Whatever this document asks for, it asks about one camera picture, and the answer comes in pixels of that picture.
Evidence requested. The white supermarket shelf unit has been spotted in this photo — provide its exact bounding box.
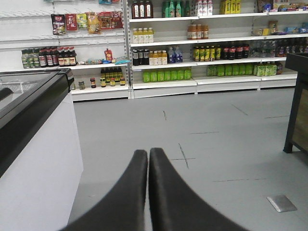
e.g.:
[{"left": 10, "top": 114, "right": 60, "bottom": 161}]
[{"left": 0, "top": 0, "right": 308, "bottom": 101}]

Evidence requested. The white chest freezer black lid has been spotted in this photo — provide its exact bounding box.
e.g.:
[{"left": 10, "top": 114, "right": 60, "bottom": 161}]
[{"left": 0, "top": 68, "right": 84, "bottom": 231}]

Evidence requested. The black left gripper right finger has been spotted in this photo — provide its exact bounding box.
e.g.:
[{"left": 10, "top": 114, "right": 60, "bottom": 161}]
[{"left": 149, "top": 148, "right": 245, "bottom": 231}]

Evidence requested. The black wooden fruit display stand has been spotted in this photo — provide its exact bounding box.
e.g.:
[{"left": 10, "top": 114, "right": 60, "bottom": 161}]
[{"left": 283, "top": 53, "right": 308, "bottom": 153}]

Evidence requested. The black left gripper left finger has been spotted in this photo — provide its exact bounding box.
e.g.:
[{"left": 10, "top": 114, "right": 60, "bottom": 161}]
[{"left": 62, "top": 150, "right": 148, "bottom": 231}]

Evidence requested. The metal floor plate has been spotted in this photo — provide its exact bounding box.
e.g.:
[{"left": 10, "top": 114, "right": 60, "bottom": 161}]
[{"left": 267, "top": 195, "right": 297, "bottom": 213}]

